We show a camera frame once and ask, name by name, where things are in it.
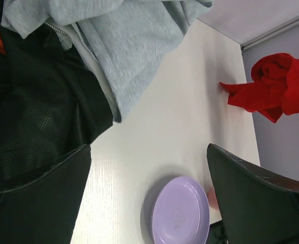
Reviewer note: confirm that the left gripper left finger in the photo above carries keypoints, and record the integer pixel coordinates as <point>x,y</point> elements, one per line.
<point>42,206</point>

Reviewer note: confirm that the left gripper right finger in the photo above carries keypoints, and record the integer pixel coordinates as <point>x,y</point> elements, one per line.
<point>256,205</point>

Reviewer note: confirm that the red cloth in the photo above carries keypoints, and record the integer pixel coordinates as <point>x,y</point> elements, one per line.
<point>274,90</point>

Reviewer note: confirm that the grey zip hoodie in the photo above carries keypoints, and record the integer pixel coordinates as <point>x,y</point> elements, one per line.
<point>121,42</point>

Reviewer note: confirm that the black cloth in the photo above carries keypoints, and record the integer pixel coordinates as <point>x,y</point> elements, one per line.
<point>50,105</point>

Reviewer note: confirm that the lilac plastic plate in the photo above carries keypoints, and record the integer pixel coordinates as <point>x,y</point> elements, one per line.
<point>175,210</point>

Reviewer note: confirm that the right aluminium frame post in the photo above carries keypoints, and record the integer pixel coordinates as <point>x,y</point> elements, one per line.
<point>271,33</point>

